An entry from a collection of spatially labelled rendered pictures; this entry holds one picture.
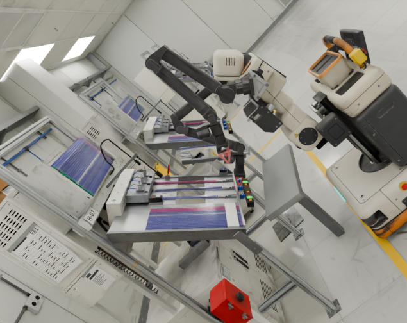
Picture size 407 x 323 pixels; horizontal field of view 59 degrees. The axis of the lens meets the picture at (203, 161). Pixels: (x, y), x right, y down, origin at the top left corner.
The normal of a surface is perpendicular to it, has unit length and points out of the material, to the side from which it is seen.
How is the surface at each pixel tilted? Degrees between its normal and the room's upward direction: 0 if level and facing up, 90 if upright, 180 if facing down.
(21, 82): 90
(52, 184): 90
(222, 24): 90
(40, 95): 90
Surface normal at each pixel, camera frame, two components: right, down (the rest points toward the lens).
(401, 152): 0.01, 0.37
